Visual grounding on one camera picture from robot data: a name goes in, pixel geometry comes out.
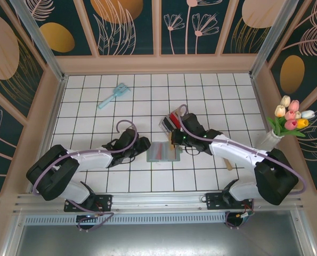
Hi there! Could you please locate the grey metal shelf panel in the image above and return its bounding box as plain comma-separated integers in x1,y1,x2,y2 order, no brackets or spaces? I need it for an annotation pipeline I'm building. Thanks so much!
14,223,315,256

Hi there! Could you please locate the aluminium mounting rail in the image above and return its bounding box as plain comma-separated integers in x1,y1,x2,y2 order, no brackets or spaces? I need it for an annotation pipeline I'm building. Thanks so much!
13,188,305,214

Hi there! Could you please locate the aluminium corner post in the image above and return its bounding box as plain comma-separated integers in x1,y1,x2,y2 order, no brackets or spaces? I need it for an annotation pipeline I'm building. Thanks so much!
248,0,300,78
10,0,68,83

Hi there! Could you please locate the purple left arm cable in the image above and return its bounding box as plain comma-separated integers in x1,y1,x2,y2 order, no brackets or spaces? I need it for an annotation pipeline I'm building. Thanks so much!
31,119,137,233

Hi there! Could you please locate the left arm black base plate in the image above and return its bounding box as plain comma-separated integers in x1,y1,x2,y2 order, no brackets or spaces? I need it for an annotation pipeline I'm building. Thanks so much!
64,194,113,213

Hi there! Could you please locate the multicoloured base wire bundle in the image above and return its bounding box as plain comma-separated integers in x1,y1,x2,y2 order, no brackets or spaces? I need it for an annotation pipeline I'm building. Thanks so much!
235,204,256,222

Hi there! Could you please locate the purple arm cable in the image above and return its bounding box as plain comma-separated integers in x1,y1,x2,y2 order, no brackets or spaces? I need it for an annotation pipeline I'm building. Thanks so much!
178,104,308,230
31,119,137,233

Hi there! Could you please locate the green card holder wallet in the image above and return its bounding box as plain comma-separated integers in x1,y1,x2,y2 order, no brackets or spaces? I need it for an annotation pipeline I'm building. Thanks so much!
146,141,181,163

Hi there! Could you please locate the aluminium side rail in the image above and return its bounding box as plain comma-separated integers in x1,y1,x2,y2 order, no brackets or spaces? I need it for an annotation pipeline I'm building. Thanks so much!
27,76,68,194
250,76,291,190

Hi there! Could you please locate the red card stack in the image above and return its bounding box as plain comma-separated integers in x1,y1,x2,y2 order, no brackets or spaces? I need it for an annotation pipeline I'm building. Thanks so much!
168,113,181,129

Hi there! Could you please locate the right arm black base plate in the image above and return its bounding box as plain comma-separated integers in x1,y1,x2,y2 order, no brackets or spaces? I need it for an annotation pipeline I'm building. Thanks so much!
205,192,255,212

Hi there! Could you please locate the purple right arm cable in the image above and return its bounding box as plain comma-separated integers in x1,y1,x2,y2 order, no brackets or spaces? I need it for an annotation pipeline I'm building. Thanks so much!
178,104,308,230

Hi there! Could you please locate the light blue toy rake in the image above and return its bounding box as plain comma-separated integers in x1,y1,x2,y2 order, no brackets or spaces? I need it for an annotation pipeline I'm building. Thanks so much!
97,83,132,110

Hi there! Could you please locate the black card stack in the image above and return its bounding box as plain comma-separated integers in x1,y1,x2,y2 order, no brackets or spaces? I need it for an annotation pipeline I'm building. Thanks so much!
163,116,175,132

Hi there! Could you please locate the artificial tulip bouquet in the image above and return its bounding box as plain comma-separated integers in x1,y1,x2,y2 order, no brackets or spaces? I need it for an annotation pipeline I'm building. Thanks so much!
266,95,316,139

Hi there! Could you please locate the white ribbed vase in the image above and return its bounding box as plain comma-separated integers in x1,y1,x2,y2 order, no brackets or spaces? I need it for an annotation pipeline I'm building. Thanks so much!
255,130,281,151

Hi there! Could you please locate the slotted grey cable duct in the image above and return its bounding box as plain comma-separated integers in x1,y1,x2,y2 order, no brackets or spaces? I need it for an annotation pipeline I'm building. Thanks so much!
23,212,228,226

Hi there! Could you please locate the clear acrylic card box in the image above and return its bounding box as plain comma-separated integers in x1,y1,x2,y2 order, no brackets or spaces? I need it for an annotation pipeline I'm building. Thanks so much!
158,107,182,137

